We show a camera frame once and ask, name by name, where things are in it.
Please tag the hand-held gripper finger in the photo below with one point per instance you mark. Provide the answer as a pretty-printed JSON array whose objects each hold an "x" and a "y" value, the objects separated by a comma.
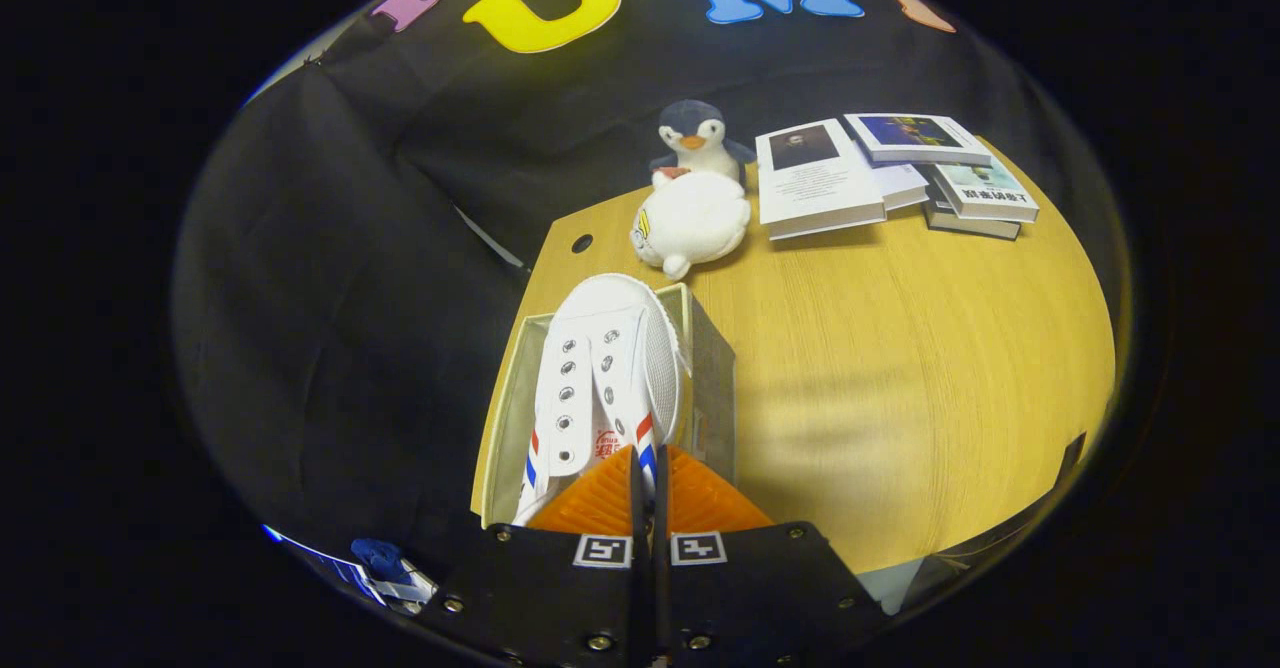
[
  {"x": 660, "y": 520},
  {"x": 640, "y": 520}
]

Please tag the grey fabric storage box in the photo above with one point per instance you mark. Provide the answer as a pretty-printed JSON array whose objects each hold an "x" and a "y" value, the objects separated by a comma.
[{"x": 712, "y": 388}]

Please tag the white canvas shoe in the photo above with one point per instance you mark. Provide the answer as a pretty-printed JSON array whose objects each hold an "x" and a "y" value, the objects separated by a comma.
[{"x": 610, "y": 318}]

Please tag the blue and white device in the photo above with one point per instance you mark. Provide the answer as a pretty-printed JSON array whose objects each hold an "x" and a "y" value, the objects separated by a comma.
[{"x": 380, "y": 556}]

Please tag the round white plush toy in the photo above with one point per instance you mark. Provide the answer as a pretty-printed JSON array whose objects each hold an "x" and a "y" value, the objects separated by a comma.
[{"x": 695, "y": 223}]

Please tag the large white book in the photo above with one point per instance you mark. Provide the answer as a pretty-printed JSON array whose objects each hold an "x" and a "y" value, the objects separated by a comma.
[{"x": 815, "y": 188}]

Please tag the penguin plush toy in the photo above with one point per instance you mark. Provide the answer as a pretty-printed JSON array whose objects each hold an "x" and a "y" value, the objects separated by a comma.
[{"x": 700, "y": 133}]

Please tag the thin white book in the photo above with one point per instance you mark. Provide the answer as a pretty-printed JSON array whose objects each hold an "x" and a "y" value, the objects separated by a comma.
[{"x": 900, "y": 186}]

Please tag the dark grey book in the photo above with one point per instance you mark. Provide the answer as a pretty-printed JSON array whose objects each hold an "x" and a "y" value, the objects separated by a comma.
[{"x": 965, "y": 225}]

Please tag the blue cover book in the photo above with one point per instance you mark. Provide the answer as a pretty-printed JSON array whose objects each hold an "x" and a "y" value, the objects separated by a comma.
[{"x": 915, "y": 133}]

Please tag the teal cover book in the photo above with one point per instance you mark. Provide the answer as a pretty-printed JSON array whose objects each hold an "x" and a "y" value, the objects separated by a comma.
[{"x": 985, "y": 188}]

